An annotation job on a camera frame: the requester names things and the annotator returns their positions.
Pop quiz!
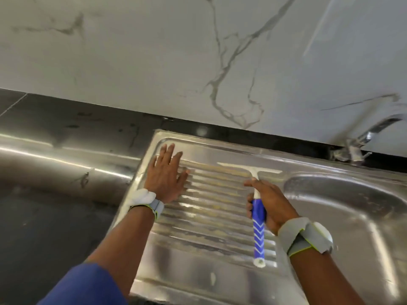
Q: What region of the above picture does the person's right hand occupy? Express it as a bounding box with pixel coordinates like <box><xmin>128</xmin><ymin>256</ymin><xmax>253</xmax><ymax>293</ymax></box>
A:
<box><xmin>243</xmin><ymin>178</ymin><xmax>300</xmax><ymax>236</ymax></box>

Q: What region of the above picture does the person's left forearm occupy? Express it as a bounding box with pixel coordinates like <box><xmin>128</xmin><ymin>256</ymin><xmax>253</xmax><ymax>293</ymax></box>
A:
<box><xmin>86</xmin><ymin>206</ymin><xmax>156</xmax><ymax>296</ymax></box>

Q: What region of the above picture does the chrome faucet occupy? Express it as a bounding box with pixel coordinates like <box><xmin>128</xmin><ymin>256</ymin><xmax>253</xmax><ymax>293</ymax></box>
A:
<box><xmin>329</xmin><ymin>113</ymin><xmax>405</xmax><ymax>164</ymax></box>

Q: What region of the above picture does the white left wrist tracker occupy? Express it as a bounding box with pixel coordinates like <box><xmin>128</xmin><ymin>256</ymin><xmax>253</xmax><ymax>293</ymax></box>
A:
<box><xmin>129</xmin><ymin>189</ymin><xmax>165</xmax><ymax>221</ymax></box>

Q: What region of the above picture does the stainless steel sink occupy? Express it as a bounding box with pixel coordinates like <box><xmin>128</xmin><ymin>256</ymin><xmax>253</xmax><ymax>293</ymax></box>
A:
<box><xmin>108</xmin><ymin>128</ymin><xmax>407</xmax><ymax>305</ymax></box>

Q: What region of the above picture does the blue white squeegee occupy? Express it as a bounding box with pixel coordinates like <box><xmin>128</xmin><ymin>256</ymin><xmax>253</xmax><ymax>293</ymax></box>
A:
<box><xmin>217</xmin><ymin>162</ymin><xmax>283</xmax><ymax>269</ymax></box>

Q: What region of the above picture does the person's right forearm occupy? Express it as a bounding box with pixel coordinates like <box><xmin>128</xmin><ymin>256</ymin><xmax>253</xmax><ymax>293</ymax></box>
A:
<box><xmin>289</xmin><ymin>249</ymin><xmax>366</xmax><ymax>305</ymax></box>

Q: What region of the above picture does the person's left hand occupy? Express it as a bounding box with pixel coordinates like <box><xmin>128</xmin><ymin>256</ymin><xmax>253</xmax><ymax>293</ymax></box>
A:
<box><xmin>144</xmin><ymin>142</ymin><xmax>190</xmax><ymax>205</ymax></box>

